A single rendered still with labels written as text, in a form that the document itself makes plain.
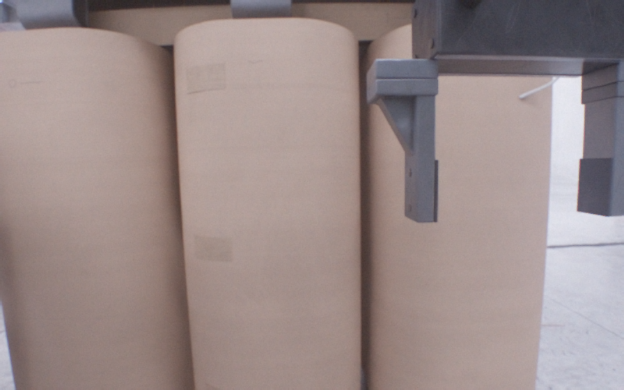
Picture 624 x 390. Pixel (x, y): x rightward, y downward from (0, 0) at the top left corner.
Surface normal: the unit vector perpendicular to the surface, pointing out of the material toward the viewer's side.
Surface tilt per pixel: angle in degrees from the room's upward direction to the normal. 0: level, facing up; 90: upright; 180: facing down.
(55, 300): 90
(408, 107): 90
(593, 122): 90
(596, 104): 90
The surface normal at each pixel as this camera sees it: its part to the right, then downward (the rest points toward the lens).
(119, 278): 0.53, 0.07
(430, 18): -1.00, 0.02
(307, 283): 0.17, 0.08
